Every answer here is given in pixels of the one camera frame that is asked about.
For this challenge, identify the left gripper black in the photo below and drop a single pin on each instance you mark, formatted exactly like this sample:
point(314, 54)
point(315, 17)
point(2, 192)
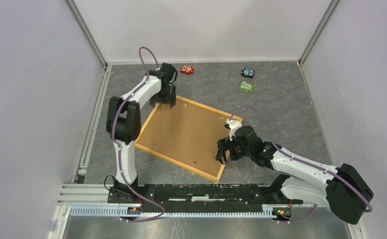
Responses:
point(170, 99)

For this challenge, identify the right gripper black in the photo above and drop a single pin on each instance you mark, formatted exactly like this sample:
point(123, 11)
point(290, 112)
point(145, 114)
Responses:
point(223, 145)

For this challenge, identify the wooden picture frame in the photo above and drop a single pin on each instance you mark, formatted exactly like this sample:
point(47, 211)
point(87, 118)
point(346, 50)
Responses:
point(167, 155)

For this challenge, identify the brown cardboard backing board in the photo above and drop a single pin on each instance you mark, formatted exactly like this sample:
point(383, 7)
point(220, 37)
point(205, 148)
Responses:
point(187, 135)

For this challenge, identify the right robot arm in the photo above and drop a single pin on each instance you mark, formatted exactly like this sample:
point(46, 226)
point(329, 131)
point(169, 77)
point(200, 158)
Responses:
point(312, 171)

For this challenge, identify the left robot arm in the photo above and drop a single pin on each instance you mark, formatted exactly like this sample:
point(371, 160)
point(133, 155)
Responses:
point(124, 125)

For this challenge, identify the red toy block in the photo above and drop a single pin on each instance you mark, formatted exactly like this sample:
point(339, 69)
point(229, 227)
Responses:
point(187, 69)

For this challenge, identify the green toy block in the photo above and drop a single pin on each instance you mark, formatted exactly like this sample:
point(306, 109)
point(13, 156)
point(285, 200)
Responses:
point(246, 87)

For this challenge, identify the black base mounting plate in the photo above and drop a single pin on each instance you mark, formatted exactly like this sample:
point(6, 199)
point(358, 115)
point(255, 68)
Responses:
point(208, 198)

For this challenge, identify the black blue toy block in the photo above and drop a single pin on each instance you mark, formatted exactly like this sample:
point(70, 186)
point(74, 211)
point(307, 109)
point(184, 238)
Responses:
point(247, 73)

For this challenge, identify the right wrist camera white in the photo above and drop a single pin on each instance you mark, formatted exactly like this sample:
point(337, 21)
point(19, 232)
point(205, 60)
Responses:
point(232, 125)

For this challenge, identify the aluminium rail base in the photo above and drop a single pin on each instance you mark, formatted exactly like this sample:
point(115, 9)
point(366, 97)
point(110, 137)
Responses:
point(91, 200)

